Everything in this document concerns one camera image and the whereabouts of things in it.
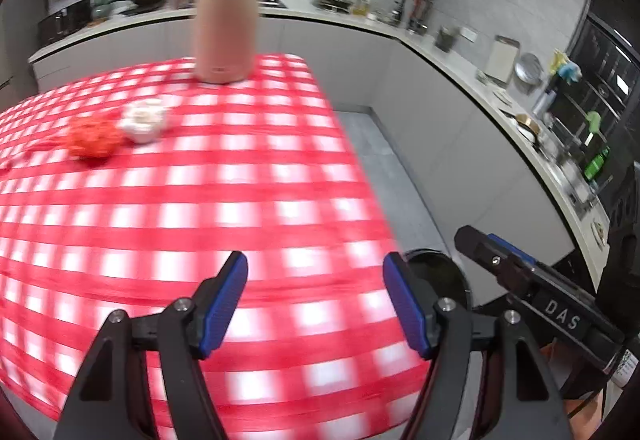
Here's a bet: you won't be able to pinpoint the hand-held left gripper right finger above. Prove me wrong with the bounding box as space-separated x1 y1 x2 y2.
384 252 573 440

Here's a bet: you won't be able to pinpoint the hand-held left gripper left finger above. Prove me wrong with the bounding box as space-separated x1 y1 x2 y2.
52 251 249 440

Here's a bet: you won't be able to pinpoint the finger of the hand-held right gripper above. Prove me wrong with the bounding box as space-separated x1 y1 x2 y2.
454 226 532 303
487 233 540 270

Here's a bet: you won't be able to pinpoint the black round trash bin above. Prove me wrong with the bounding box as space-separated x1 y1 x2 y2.
405 248 472 312

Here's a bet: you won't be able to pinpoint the red checkered tablecloth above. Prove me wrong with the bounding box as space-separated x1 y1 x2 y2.
0 52 437 440

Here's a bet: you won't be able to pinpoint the green plastic bottle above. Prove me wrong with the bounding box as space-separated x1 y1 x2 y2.
584 147 612 182

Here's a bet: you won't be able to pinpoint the copper pan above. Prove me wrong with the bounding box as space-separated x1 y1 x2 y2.
515 114 542 142

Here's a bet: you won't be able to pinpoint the metal colander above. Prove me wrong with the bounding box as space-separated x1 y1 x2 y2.
515 52 544 86

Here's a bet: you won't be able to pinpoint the grey kitchen base cabinets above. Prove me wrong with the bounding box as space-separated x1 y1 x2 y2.
27 12 601 291

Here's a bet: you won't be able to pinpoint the black framed window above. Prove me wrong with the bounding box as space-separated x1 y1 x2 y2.
547 0 640 216

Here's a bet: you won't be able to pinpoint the pale cutting board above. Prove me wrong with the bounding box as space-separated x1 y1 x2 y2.
486 35 519 84

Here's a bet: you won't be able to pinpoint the yellow and blue rubber gloves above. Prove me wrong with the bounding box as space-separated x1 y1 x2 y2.
550 49 581 82

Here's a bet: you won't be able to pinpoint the white crumpled paper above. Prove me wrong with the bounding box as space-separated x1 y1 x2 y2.
119 100 171 145

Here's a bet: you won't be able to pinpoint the red crumpled wrapper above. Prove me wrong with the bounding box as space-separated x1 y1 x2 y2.
67 116 124 162

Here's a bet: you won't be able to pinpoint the dark cutlery holder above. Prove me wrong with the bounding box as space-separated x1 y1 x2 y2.
435 26 459 52

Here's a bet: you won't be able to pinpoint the metal utensil holder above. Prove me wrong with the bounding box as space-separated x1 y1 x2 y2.
407 0 434 34

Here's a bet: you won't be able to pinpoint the pink electric kettle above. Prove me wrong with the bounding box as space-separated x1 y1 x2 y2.
179 0 266 85

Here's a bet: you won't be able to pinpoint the black microwave oven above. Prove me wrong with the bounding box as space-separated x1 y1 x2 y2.
39 2 94 47

